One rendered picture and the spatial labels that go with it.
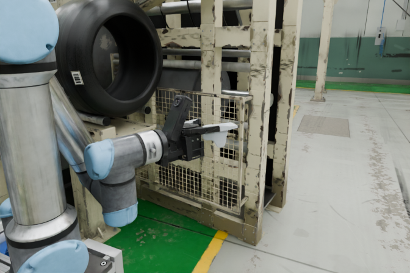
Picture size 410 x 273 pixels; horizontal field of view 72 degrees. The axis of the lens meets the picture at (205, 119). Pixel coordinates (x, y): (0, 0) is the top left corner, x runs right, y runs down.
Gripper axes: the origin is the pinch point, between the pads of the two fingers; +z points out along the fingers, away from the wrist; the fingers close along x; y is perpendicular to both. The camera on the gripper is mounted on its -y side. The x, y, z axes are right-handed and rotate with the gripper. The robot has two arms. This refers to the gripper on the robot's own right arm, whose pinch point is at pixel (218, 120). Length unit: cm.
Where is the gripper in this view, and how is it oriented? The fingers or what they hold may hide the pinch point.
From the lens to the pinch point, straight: 78.3
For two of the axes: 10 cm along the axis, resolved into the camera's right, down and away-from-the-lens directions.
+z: 7.6, -1.7, 6.2
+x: 6.4, 0.7, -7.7
